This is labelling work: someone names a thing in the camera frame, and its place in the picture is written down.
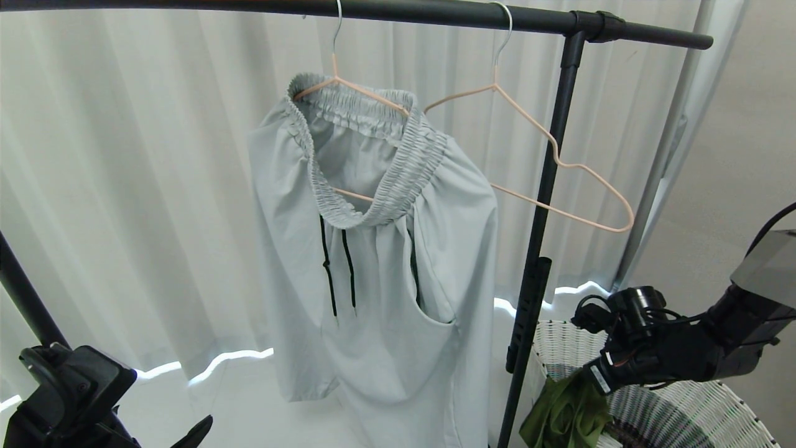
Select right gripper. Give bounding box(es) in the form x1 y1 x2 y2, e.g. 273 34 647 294
585 339 723 396

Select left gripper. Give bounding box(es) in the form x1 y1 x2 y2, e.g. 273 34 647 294
0 401 214 448

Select green garment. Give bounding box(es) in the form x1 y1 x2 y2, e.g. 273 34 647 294
519 367 613 448

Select pale grey shorts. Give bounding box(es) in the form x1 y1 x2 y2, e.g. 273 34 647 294
249 73 498 448

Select pink clothes hanger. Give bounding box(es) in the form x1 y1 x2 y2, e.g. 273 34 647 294
424 1 635 233
292 0 411 203

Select white laundry basket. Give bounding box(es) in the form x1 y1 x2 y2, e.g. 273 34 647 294
532 320 778 448

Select black clothes rack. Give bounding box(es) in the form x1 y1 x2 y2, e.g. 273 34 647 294
0 0 714 448

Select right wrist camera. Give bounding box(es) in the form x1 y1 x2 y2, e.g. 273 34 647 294
571 296 615 335

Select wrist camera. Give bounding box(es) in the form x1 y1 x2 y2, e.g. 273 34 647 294
19 344 137 430
571 296 615 335

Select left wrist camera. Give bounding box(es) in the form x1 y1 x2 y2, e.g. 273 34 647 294
19 344 137 430

